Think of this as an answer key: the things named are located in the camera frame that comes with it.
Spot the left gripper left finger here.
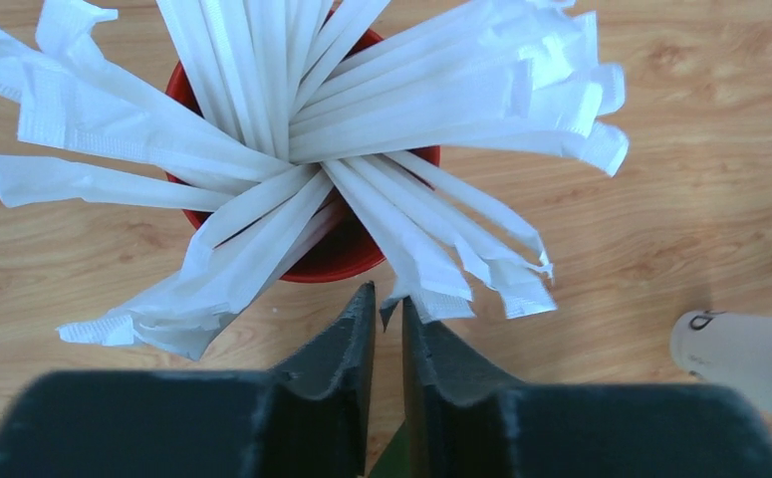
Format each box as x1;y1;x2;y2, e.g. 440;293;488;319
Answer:
0;282;376;477

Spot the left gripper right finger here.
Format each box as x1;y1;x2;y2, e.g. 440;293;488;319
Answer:
402;300;772;477

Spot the green paper bag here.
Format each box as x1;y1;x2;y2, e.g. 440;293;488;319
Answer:
369;422;410;478

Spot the white straw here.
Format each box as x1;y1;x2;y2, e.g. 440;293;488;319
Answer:
322;160;475;323

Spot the red cup holder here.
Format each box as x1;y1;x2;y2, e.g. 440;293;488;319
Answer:
164;29;441;284

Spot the white wrapped straws bundle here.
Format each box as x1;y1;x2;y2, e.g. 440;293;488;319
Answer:
0;1;630;359

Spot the stack of white paper cups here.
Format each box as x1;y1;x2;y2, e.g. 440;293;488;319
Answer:
669;310;772;414

